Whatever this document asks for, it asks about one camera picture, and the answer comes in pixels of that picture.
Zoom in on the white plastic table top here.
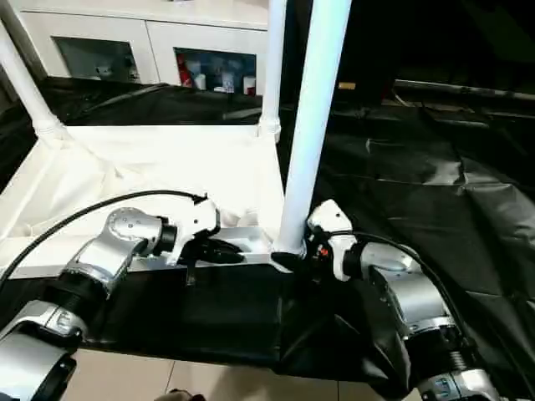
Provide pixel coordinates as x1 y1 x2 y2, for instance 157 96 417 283
0 122 311 281

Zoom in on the white plastic table leg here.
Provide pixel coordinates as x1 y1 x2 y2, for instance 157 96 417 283
270 0 353 262
256 0 290 140
0 39 69 142

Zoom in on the black glossy mat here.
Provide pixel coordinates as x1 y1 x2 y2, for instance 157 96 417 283
0 74 535 400

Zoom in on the dark metal pole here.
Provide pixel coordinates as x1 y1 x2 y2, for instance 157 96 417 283
394 79 535 102

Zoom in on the white glass-door cabinet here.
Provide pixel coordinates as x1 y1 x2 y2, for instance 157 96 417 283
12 0 271 96

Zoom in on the black backdrop cloth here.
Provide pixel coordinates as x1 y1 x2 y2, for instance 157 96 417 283
283 0 535 101

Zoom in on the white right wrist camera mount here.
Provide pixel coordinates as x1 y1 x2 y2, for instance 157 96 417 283
307 198 357 282

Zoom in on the black left wrist camera cable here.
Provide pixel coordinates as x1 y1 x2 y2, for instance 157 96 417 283
0 190 209 286

